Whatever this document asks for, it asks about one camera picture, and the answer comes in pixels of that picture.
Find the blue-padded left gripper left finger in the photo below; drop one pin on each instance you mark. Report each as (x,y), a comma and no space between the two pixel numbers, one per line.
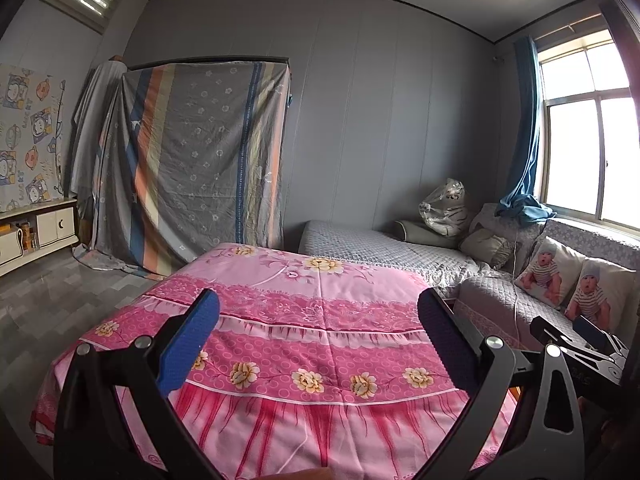
(91,426)

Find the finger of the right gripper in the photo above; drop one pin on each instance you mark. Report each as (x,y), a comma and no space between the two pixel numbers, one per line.
(546,333)
(604,342)

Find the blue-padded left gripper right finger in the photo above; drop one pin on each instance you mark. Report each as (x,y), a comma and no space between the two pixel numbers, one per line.
(544,437)

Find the baby print pillow near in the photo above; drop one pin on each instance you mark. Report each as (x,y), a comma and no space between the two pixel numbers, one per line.
(601,293)

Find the baby print pillow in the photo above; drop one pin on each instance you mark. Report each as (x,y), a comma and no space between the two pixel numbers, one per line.
(601,293)
(551,273)

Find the baby print pillow far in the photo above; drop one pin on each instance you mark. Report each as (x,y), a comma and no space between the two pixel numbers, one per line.
(551,273)

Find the grey quilted sofa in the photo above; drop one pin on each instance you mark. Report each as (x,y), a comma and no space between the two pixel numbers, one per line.
(491,297)

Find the blue curtain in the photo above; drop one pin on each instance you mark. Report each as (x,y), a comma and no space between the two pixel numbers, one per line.
(518,202)

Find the grey cushion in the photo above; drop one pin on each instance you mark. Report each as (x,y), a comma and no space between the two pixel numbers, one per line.
(415,233)

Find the plush tiger in plastic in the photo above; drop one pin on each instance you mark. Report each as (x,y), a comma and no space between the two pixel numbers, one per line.
(444,211)

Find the pink floral tablecloth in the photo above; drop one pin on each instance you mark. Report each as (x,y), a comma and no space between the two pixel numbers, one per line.
(315,366)

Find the white tv cabinet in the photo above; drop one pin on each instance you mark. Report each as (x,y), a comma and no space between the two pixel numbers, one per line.
(32,232)

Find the striped grey sheet on wardrobe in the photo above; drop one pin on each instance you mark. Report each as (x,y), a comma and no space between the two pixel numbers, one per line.
(189,158)

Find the grey cloth on stand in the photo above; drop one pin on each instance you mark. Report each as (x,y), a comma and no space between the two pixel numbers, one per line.
(87,123)

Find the window with frame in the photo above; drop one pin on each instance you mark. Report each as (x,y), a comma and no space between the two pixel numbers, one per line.
(589,149)

